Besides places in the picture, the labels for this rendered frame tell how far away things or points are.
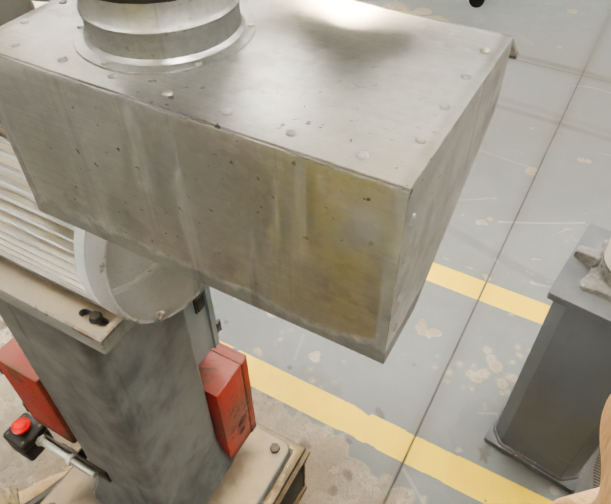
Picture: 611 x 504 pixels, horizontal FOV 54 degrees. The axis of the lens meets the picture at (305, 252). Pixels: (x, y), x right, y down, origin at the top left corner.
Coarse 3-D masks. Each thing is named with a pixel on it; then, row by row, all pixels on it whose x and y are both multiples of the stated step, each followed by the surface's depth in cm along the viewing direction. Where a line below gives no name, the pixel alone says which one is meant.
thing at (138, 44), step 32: (96, 0) 33; (128, 0) 32; (160, 0) 32; (192, 0) 33; (224, 0) 35; (96, 32) 35; (128, 32) 34; (160, 32) 34; (192, 32) 34; (224, 32) 36; (96, 64) 35; (128, 64) 35; (160, 64) 35; (192, 64) 35
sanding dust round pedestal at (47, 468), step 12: (72, 444) 181; (48, 456) 178; (24, 468) 176; (36, 468) 176; (48, 468) 176; (60, 468) 176; (0, 480) 174; (12, 480) 174; (24, 480) 173; (36, 480) 173; (48, 480) 173; (0, 492) 171; (24, 492) 170; (36, 492) 170
